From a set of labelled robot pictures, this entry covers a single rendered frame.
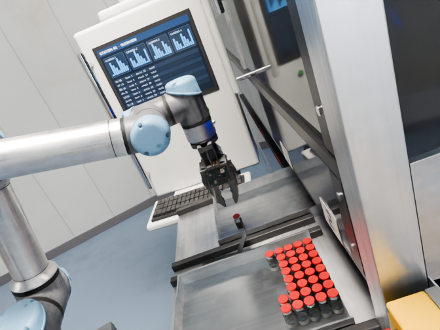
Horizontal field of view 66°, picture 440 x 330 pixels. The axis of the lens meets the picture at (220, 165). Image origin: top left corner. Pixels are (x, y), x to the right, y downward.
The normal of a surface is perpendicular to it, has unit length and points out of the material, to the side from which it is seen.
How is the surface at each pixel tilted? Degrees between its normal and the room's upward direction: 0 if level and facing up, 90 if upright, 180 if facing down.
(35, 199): 90
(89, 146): 85
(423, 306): 0
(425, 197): 90
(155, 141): 90
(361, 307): 0
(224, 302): 0
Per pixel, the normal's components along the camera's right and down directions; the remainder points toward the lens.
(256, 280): -0.36, -0.85
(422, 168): 0.07, 0.40
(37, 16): 0.36, 0.27
